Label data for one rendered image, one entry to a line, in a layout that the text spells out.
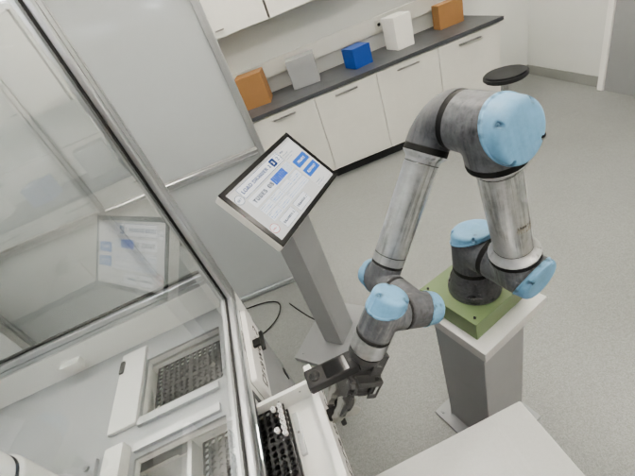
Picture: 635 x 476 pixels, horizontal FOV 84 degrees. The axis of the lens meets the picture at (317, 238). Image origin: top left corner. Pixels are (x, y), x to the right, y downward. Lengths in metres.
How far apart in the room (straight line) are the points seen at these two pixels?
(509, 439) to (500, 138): 0.68
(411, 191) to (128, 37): 1.67
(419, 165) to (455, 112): 0.13
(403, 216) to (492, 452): 0.57
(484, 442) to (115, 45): 2.13
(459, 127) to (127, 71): 1.76
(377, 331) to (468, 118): 0.42
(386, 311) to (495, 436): 0.46
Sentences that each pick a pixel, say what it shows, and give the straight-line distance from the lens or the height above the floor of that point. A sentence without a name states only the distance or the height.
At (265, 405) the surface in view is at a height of 0.89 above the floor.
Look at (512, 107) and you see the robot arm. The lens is 0.68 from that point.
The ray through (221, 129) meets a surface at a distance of 2.16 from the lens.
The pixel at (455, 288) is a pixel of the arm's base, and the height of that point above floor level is 0.87.
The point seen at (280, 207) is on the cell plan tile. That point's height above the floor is 1.04.
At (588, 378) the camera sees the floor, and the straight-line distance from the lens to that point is 2.04.
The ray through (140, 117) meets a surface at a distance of 2.19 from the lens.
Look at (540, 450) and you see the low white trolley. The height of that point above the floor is 0.76.
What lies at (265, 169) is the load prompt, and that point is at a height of 1.16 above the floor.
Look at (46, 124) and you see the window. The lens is 0.74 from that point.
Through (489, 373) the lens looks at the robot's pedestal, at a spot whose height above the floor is 0.55.
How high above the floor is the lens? 1.71
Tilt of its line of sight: 34 degrees down
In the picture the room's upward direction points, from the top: 22 degrees counter-clockwise
